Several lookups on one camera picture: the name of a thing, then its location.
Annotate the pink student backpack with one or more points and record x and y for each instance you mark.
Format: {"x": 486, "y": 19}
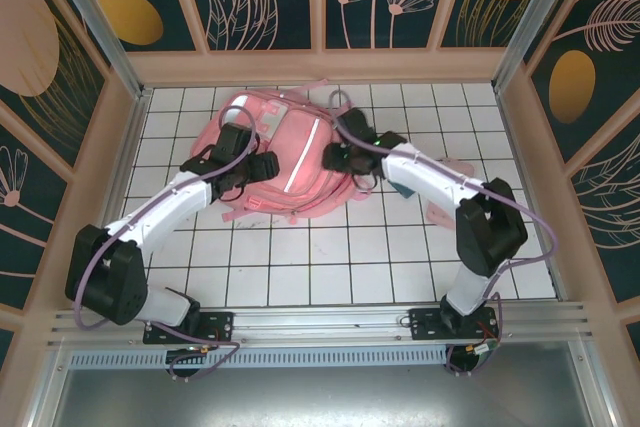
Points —
{"x": 305, "y": 152}

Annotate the blue notebook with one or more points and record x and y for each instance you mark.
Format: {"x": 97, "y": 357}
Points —
{"x": 404, "y": 189}

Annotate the pink pencil case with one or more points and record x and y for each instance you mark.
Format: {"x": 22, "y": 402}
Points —
{"x": 442, "y": 217}

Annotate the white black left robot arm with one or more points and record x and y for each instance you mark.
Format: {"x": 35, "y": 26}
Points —
{"x": 165, "y": 209}

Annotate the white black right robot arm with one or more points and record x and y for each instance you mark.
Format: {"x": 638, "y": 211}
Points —
{"x": 440, "y": 177}

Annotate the vented metal strip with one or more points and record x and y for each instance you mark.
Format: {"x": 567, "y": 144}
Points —
{"x": 300, "y": 359}

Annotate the grey metal sheet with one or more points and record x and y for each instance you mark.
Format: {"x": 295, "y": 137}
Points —
{"x": 320, "y": 397}

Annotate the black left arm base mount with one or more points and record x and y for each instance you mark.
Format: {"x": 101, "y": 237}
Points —
{"x": 220, "y": 327}

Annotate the aluminium mounting rail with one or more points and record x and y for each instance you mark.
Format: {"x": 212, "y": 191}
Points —
{"x": 320, "y": 319}

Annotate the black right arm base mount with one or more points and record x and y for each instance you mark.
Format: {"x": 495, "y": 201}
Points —
{"x": 425, "y": 324}

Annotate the aluminium corner post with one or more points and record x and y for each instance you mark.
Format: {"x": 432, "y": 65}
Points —
{"x": 95, "y": 22}
{"x": 525, "y": 22}

